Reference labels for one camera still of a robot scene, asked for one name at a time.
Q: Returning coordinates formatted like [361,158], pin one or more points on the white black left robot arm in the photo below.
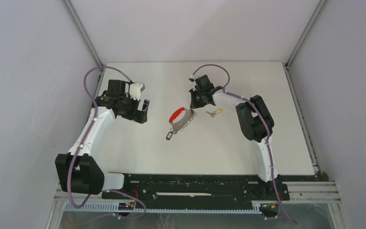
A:
[77,169]

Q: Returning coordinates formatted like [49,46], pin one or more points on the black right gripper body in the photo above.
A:
[198,100]

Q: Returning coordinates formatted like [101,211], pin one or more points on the red-handled metal key holder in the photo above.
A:
[180,119]

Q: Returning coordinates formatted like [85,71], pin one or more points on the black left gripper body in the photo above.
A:
[130,109]

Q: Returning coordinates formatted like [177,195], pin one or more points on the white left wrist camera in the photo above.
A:
[135,90]

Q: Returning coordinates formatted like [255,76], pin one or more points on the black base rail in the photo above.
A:
[203,192]

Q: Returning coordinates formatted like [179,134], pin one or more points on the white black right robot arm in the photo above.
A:
[255,120]

